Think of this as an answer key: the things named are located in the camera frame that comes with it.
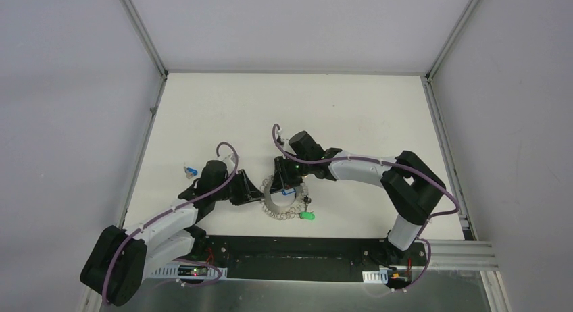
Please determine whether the purple cable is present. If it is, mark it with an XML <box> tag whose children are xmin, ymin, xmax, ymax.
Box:
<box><xmin>101</xmin><ymin>142</ymin><xmax>240</xmax><ymax>307</ymax></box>
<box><xmin>272</xmin><ymin>124</ymin><xmax>461</xmax><ymax>253</ymax></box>

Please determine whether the blue tagged key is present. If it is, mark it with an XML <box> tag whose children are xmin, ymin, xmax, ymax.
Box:
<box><xmin>184</xmin><ymin>166</ymin><xmax>198</xmax><ymax>179</ymax></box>
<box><xmin>281</xmin><ymin>189</ymin><xmax>296</xmax><ymax>196</ymax></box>

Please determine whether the white cable duct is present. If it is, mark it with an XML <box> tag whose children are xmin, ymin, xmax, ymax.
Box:
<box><xmin>362</xmin><ymin>270</ymin><xmax>389</xmax><ymax>284</ymax></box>
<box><xmin>149</xmin><ymin>264</ymin><xmax>228</xmax><ymax>280</ymax></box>

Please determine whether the left white cable duct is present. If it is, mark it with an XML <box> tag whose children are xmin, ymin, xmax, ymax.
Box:
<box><xmin>149</xmin><ymin>264</ymin><xmax>228</xmax><ymax>280</ymax></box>

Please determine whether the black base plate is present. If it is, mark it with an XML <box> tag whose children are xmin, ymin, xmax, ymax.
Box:
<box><xmin>183</xmin><ymin>236</ymin><xmax>427</xmax><ymax>283</ymax></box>

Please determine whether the round metal keyring disc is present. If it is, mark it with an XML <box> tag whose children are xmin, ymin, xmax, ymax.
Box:
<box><xmin>260</xmin><ymin>176</ymin><xmax>314</xmax><ymax>221</ymax></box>

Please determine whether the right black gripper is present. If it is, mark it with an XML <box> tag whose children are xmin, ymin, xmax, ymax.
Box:
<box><xmin>270</xmin><ymin>155</ymin><xmax>312</xmax><ymax>194</ymax></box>

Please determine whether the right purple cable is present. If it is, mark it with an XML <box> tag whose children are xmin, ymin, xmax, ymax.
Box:
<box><xmin>272</xmin><ymin>124</ymin><xmax>461</xmax><ymax>253</ymax></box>

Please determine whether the green key tag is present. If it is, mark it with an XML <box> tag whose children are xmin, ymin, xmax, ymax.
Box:
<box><xmin>299</xmin><ymin>211</ymin><xmax>316</xmax><ymax>221</ymax></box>

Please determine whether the right white cable duct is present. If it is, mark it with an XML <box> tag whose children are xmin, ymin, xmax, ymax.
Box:
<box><xmin>362</xmin><ymin>270</ymin><xmax>389</xmax><ymax>284</ymax></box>

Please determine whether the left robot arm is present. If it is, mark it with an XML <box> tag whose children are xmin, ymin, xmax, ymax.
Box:
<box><xmin>80</xmin><ymin>160</ymin><xmax>264</xmax><ymax>306</ymax></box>

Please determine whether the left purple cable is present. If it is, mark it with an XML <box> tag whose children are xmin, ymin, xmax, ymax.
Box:
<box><xmin>101</xmin><ymin>142</ymin><xmax>240</xmax><ymax>307</ymax></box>

